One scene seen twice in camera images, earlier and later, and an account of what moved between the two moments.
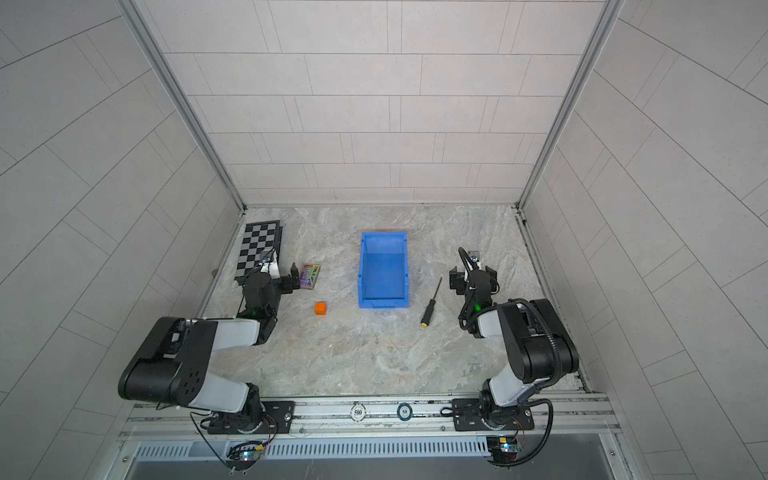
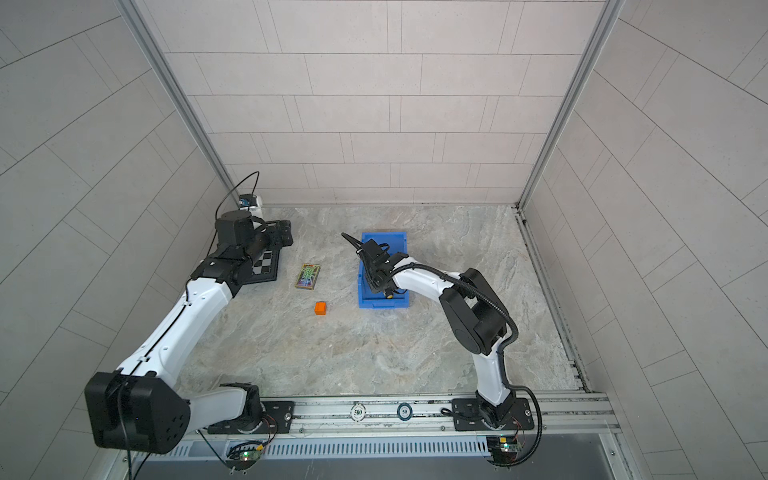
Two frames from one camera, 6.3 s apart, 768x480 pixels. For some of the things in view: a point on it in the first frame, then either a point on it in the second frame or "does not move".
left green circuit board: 244,452 does not move
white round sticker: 358,412 does not move
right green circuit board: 504,448 does not move
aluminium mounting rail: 556,418 does not move
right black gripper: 460,279 to 374,285
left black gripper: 288,288 to 285,232
